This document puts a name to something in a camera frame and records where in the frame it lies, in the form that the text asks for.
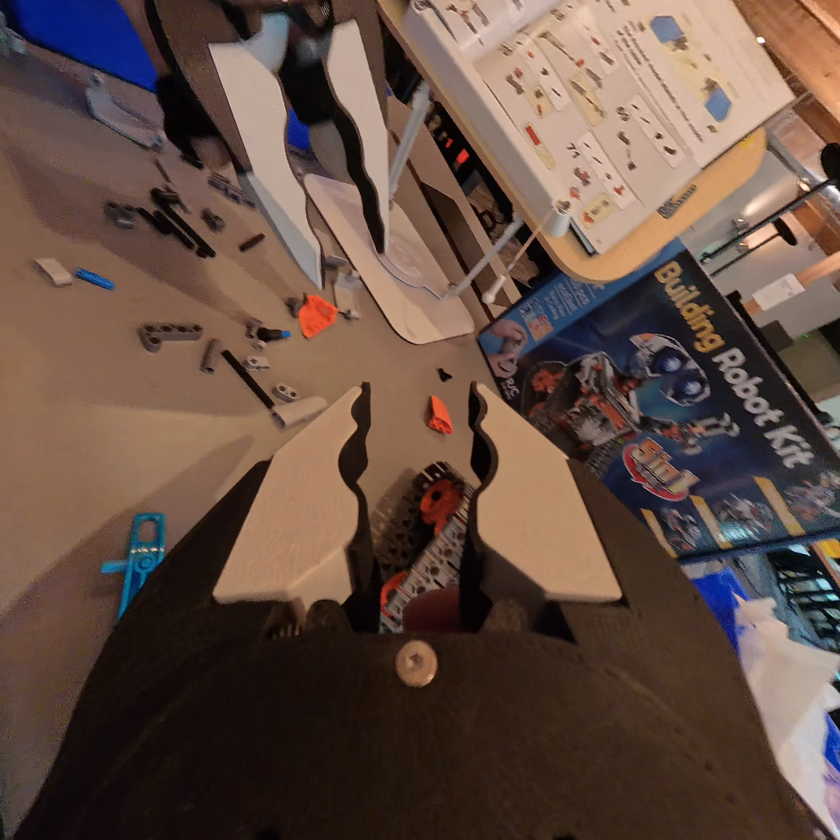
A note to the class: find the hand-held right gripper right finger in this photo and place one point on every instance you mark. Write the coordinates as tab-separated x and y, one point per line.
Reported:
538	525

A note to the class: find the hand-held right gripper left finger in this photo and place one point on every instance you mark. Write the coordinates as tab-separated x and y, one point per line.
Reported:
295	525

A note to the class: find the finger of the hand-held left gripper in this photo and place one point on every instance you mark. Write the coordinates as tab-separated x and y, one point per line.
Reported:
364	98
256	118

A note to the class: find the grey orange tracked toy robot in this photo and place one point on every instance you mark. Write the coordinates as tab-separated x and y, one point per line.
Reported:
436	499

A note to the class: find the blue plastic parts bin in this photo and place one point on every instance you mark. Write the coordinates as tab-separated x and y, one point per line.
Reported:
79	33

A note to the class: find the dark grey short beam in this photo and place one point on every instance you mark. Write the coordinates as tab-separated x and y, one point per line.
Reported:
231	190

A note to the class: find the grey curved panel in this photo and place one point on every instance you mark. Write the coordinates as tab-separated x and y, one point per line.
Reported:
118	118

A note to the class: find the dark grey small piece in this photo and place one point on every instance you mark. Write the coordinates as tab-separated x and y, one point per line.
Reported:
213	220
120	214

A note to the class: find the light grey panel piece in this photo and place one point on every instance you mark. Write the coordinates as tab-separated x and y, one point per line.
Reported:
302	410

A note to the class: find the small grey two-hole connector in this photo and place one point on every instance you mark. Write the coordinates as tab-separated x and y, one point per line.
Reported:
285	392

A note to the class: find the black long connector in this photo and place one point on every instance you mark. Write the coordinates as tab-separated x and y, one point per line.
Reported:
177	226

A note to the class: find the small orange wedge piece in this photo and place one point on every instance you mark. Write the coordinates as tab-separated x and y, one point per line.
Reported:
440	415

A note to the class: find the black long axle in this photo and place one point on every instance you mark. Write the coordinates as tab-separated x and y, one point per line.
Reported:
248	380

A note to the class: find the blue plastic brick separator tool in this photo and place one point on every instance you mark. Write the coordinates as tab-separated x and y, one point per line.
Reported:
141	558

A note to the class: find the grey tube connector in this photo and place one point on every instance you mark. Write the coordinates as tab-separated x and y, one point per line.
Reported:
211	355

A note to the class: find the blue plastic bin with bags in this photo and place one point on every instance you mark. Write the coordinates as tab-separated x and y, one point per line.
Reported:
715	597

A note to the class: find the dark blue robot kit box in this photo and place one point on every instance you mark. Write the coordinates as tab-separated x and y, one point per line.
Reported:
689	407

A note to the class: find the black pin with blue tip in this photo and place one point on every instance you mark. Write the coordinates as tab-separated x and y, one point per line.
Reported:
266	333

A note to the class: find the orange translucent piece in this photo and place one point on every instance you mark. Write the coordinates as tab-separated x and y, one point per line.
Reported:
318	316

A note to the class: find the small blue pin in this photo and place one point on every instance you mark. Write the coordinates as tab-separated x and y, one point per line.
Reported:
95	278

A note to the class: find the open instruction booklet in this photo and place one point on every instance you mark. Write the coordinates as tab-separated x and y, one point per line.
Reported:
590	98

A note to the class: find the dark grey bent beam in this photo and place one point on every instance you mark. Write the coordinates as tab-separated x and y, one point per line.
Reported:
170	333

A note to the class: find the light grey small brick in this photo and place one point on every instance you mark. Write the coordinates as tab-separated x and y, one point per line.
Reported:
54	272

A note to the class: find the crumpled clear plastic bags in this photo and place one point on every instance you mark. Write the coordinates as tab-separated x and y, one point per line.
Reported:
781	689

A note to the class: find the wooden book stand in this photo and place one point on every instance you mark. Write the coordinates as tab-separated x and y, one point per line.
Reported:
709	203

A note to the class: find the light grey bracket piece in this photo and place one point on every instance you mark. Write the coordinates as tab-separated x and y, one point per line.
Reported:
344	289

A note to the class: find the white wall sign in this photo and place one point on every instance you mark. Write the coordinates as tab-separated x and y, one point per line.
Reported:
778	293

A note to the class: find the black round pedestal stand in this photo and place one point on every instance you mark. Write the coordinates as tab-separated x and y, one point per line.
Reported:
785	233
832	164

